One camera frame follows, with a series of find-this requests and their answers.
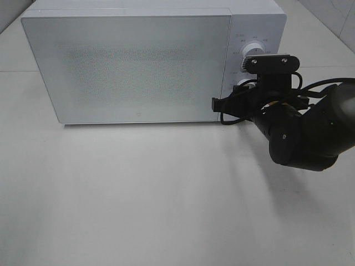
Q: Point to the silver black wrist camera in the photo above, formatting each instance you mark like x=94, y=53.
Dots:
x=270, y=64

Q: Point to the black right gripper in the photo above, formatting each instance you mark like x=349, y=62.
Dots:
x=272, y=106

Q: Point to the white timer knob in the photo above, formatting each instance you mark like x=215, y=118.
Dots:
x=247, y=82

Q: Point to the upper white power knob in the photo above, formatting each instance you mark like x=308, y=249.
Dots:
x=252, y=48

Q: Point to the white microwave door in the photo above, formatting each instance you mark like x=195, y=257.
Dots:
x=105, y=70

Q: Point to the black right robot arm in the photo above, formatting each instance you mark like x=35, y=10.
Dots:
x=306, y=128

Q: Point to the white microwave oven body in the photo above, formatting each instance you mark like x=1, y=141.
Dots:
x=263, y=21

